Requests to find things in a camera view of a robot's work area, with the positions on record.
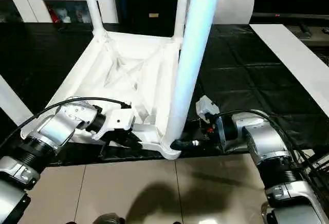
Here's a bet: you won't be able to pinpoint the white flat panel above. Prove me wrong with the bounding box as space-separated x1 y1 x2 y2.
250 24 329 118

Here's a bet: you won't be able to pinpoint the small red bottle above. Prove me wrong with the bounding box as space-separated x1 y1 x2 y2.
49 7 59 23

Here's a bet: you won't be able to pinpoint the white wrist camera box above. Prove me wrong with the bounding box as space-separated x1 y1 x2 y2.
195 96 221 127
95 106 135 141

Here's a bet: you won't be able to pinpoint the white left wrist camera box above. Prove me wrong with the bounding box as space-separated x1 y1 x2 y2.
95 106 135 141

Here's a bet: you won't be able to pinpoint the grey pillow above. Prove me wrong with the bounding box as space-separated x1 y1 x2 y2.
186 0 257 25

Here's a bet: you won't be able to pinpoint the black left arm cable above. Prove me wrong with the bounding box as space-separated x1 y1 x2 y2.
0 97 132 150

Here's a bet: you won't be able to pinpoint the black screen stand foot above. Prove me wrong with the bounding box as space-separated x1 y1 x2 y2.
297 25 315 40

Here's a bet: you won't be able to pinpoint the black left robot foot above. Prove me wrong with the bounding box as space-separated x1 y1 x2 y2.
94 214 125 224

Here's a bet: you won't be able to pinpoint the thin floor cables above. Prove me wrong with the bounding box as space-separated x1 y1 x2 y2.
301 152 329 189

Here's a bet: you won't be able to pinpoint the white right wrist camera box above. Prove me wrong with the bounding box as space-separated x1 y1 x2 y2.
195 96 221 127

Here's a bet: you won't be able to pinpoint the black work mat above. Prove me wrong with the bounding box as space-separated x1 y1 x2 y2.
0 21 329 168

